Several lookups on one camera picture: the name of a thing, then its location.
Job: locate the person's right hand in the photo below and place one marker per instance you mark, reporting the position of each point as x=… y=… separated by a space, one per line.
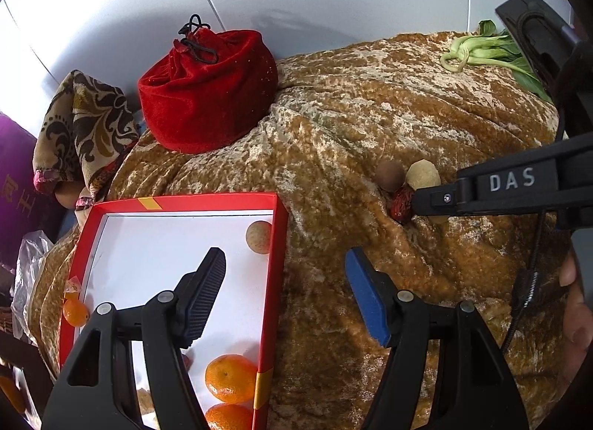
x=581 y=332

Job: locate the clear plastic bag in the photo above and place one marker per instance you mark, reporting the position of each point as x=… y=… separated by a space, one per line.
x=30 y=263

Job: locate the red velvet pouch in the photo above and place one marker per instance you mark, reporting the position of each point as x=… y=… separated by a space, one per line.
x=208 y=101

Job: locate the purple cloth bag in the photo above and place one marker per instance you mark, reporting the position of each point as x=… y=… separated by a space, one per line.
x=16 y=156

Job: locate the orange round object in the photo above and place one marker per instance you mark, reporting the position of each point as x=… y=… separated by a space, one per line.
x=9 y=393

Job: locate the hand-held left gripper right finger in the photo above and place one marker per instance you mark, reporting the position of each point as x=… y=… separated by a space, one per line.
x=366 y=300

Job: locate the tan crumbly piece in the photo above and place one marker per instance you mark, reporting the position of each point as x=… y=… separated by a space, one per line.
x=146 y=401

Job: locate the brown floral patterned cloth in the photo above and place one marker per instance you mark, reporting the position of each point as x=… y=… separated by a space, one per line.
x=88 y=124

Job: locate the small orange tangerine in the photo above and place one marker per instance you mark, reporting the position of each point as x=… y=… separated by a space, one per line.
x=75 y=313

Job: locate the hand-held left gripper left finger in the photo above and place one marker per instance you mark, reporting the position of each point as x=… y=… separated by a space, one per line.
x=204 y=300

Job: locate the clear orange wrapper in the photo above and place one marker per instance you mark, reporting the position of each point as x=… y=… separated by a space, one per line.
x=72 y=288

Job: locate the red cardboard box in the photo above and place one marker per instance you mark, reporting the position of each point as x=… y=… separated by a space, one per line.
x=153 y=244

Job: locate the green bok choy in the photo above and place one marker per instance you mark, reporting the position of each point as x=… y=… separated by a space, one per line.
x=482 y=52

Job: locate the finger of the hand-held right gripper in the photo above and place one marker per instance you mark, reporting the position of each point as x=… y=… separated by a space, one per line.
x=438 y=200

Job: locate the red jujube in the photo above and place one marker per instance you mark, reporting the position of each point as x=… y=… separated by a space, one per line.
x=401 y=208
x=186 y=361

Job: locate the large orange tangerine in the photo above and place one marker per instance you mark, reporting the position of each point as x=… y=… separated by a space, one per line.
x=229 y=417
x=230 y=378

